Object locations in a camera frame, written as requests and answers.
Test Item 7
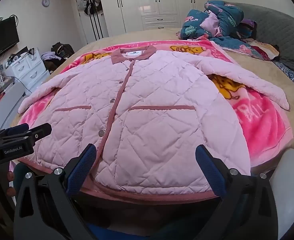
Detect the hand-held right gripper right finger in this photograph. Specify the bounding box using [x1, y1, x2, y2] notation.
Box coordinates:
[195, 144, 279, 240]

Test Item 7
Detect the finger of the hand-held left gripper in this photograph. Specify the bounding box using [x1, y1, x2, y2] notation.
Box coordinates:
[0, 124, 30, 139]
[12, 123, 52, 145]

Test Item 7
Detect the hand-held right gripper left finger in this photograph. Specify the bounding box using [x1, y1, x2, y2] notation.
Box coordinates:
[13, 144, 98, 240]

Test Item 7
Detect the pink quilted jacket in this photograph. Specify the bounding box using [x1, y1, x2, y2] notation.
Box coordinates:
[18, 45, 291, 202]

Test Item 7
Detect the pile of purple clothes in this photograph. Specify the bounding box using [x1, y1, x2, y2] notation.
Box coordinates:
[41, 52, 62, 62]

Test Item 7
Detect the white drawer cabinet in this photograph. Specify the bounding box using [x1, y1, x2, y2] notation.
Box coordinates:
[5, 50, 51, 93]

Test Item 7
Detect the pink printed blanket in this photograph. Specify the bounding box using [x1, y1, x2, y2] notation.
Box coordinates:
[22, 40, 294, 170]

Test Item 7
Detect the white rounded object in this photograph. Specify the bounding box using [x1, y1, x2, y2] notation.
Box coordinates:
[269, 150, 294, 220]

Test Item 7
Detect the dark travel bag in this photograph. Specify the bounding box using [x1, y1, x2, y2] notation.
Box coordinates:
[51, 42, 75, 60]

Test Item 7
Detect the white door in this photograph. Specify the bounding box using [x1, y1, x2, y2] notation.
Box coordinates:
[74, 0, 109, 44]

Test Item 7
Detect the black striped hanging bag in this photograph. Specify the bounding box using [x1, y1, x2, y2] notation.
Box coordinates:
[84, 0, 96, 15]

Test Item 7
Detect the red yellow patterned cloth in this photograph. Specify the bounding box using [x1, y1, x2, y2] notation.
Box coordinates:
[242, 39, 279, 60]

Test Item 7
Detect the bed with tan sheet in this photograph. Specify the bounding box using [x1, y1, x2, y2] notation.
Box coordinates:
[10, 26, 294, 155]

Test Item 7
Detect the purple cloth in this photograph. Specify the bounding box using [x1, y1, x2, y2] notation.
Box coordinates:
[238, 19, 258, 39]

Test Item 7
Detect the blue floral quilt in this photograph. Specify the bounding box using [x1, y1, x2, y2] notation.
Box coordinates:
[175, 0, 256, 55]

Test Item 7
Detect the grey padded headboard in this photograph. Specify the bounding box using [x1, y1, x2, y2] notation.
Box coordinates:
[224, 2, 294, 80]

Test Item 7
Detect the white wardrobe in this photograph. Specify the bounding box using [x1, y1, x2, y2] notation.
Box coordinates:
[97, 0, 208, 37]

